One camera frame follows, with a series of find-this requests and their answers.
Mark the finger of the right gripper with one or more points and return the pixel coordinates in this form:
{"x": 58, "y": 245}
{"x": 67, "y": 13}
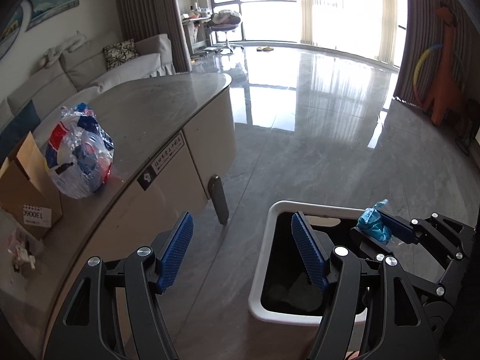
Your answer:
{"x": 365, "y": 246}
{"x": 400, "y": 228}

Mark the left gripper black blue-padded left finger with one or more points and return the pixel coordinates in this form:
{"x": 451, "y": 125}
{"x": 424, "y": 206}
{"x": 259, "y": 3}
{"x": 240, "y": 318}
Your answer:
{"x": 87, "y": 325}

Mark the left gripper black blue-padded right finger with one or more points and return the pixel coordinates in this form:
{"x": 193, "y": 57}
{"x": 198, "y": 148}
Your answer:
{"x": 396, "y": 326}

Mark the blue plastic bag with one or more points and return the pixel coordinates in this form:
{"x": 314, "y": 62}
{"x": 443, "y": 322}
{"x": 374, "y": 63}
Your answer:
{"x": 371, "y": 223}

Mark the white trash bin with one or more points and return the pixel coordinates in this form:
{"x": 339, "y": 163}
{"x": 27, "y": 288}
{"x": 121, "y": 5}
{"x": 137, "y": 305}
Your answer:
{"x": 281, "y": 292}

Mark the small white torn wrapper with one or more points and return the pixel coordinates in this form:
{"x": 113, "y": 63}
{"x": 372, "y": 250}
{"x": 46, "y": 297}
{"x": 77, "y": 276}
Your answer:
{"x": 18, "y": 246}

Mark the orange giraffe toy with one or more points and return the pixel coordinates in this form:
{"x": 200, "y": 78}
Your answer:
{"x": 444, "y": 94}

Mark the brown cardboard box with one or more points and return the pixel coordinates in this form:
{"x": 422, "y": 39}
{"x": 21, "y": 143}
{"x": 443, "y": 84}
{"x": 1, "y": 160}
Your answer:
{"x": 27, "y": 191}

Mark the colourful plastic bag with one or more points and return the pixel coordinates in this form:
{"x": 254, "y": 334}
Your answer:
{"x": 79, "y": 153}

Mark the teal cushion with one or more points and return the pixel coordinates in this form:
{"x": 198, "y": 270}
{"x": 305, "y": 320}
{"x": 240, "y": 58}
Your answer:
{"x": 26, "y": 121}

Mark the table cabinet base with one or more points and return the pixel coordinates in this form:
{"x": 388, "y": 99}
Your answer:
{"x": 172, "y": 134}

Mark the right grey curtain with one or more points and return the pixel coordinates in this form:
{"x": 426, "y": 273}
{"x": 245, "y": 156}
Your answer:
{"x": 424, "y": 30}

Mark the grey curtain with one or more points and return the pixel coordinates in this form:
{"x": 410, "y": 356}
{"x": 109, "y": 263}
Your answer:
{"x": 142, "y": 19}
{"x": 424, "y": 30}

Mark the grey fabric sofa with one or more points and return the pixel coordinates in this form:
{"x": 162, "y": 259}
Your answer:
{"x": 81, "y": 76}

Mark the office chair with clothes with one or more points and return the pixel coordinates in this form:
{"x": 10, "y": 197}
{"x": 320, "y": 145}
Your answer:
{"x": 225, "y": 21}

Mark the desk by window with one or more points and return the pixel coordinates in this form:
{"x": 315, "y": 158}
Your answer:
{"x": 194, "y": 25}

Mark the plush toy on sofa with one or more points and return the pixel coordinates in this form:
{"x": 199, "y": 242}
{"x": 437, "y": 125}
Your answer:
{"x": 54, "y": 53}

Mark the floral cushion right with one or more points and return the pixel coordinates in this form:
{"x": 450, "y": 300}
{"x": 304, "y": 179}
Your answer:
{"x": 119, "y": 53}

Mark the middle wall picture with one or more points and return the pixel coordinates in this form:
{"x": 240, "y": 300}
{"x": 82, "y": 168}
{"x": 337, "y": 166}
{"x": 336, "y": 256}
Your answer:
{"x": 10, "y": 33}

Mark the wall picture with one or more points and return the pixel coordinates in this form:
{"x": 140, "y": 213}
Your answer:
{"x": 10, "y": 33}
{"x": 43, "y": 10}

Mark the right wall picture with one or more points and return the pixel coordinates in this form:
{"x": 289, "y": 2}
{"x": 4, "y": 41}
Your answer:
{"x": 43, "y": 10}

